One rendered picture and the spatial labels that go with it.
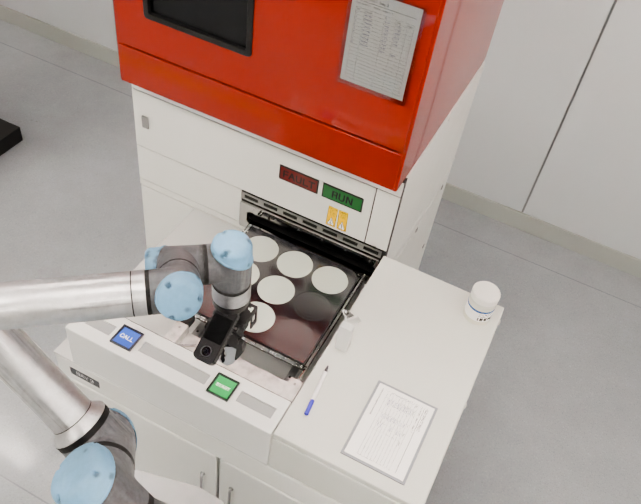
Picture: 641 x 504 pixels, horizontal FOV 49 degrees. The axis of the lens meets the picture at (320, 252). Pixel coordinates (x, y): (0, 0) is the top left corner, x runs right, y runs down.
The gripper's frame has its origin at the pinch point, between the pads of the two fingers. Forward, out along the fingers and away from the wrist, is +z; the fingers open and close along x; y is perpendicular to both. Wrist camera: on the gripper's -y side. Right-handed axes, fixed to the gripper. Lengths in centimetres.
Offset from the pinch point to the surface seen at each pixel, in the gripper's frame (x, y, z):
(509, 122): -26, 206, 51
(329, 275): -5, 48, 16
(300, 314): -3.9, 32.3, 15.9
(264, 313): 4.3, 27.7, 15.9
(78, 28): 221, 210, 91
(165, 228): 57, 59, 39
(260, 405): -9.3, 0.5, 10.2
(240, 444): -7.7, -4.8, 20.8
